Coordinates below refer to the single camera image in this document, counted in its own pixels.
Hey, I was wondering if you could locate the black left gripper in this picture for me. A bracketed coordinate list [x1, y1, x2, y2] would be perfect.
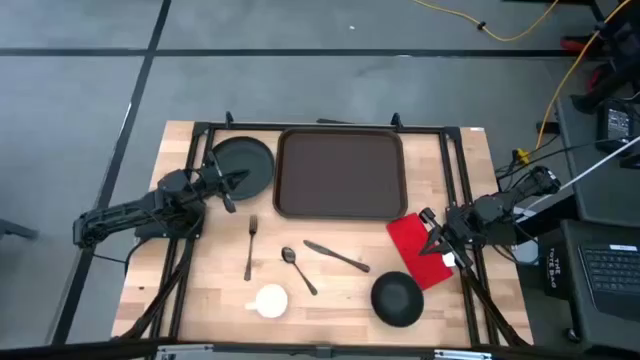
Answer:
[197, 149, 251, 215]

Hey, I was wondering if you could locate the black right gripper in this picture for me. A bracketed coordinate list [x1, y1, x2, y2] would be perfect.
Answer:
[418, 205, 476, 270]

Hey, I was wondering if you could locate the red cloth napkin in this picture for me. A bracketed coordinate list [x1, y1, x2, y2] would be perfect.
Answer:
[385, 212, 455, 292]

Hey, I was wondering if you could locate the dark round plate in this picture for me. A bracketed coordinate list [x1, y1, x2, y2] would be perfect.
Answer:
[210, 135, 276, 202]

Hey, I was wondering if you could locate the black round bowl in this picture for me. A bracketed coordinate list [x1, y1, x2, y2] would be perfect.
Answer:
[370, 270, 425, 329]

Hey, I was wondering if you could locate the dark metal fork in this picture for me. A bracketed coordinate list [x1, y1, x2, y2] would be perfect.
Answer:
[243, 214, 259, 282]

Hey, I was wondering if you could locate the dark metal spoon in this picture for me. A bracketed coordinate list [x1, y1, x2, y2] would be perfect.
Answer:
[280, 245, 319, 297]

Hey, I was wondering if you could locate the dark metal knife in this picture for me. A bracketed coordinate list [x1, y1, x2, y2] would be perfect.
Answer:
[302, 239, 372, 274]

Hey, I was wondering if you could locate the white ceramic mug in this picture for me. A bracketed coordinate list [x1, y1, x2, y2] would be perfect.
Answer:
[243, 283, 290, 320]

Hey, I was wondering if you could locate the brown plastic tray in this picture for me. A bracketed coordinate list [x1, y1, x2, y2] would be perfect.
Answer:
[272, 127, 409, 221]

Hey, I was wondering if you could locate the black tote bag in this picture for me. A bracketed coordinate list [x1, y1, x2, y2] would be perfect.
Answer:
[542, 242, 572, 301]

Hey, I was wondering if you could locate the black laptop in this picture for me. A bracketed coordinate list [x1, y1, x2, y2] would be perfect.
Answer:
[577, 243, 640, 321]
[559, 218, 640, 354]

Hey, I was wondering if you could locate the grey side desk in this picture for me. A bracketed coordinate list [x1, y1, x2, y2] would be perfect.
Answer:
[555, 94, 640, 229]

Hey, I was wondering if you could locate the black and silver beam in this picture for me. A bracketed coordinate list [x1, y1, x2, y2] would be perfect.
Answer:
[0, 338, 640, 360]

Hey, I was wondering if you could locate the thin white rod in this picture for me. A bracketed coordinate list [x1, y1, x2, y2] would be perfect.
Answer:
[514, 148, 640, 216]

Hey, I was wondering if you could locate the grey chair leg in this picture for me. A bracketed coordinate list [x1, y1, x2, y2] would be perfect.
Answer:
[0, 218, 40, 241]

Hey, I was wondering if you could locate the black stand with red feet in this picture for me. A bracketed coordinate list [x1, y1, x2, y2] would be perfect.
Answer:
[559, 0, 640, 116]

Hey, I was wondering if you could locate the black metal table frame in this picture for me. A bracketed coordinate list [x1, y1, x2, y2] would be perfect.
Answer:
[112, 110, 534, 351]

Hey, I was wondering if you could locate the long yellow cable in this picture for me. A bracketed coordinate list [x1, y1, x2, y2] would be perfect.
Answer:
[534, 0, 634, 151]

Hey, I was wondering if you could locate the yellow cable with black tie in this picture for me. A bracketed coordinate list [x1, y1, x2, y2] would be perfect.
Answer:
[412, 0, 560, 43]

